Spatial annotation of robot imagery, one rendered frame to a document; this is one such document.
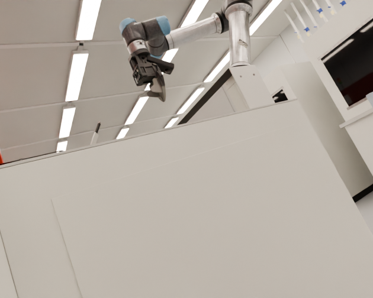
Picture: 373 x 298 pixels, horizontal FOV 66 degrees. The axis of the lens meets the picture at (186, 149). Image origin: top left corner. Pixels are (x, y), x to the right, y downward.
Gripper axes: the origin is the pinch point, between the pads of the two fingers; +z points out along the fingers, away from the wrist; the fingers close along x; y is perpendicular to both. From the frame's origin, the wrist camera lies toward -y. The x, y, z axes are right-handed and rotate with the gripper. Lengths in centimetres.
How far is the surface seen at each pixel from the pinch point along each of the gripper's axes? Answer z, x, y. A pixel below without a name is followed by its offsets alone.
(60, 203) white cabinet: 36, 46, 52
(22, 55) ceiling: -164, -185, 13
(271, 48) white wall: -156, -189, -368
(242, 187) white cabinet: 43, 46, 23
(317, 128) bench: 10, -134, -286
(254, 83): 20.2, 40.0, -0.1
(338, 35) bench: -68, -53, -278
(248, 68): 15.6, 40.0, -1.1
